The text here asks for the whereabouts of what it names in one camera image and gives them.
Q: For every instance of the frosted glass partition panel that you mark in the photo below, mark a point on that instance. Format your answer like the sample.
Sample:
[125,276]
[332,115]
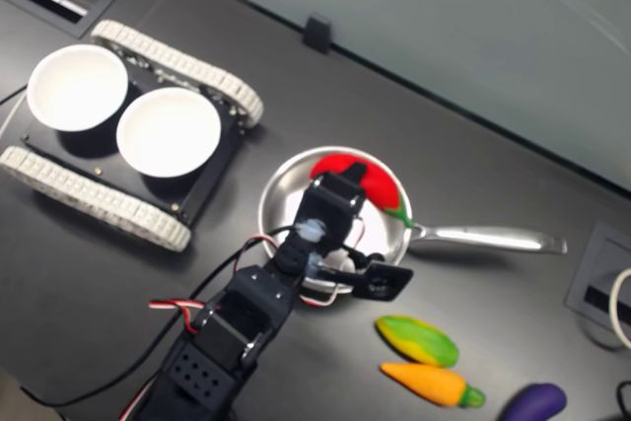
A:
[468,46]

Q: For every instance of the tracked vehicle with white tracks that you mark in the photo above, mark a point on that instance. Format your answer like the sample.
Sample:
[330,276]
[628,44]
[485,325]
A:
[74,189]

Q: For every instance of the yellow green toy corn cob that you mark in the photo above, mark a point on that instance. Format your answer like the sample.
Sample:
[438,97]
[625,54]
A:
[419,342]

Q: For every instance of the pale grey putty lump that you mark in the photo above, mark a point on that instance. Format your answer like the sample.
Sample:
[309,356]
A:
[313,231]

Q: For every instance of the red toy chilli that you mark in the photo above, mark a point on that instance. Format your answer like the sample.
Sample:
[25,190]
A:
[379,189]

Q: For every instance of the white bowl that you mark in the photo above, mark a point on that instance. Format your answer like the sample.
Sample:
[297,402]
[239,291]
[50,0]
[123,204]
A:
[74,86]
[167,130]

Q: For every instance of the black gripper camera board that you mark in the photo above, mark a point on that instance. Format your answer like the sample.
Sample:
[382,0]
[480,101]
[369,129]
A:
[382,283]

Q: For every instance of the orange toy carrot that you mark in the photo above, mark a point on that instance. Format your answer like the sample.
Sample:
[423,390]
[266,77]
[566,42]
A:
[424,381]

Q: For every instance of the black partition clip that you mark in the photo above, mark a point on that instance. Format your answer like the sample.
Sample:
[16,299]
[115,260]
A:
[316,34]

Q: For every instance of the purple toy aubergine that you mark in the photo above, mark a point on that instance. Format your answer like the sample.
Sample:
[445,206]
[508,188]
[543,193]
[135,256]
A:
[535,401]

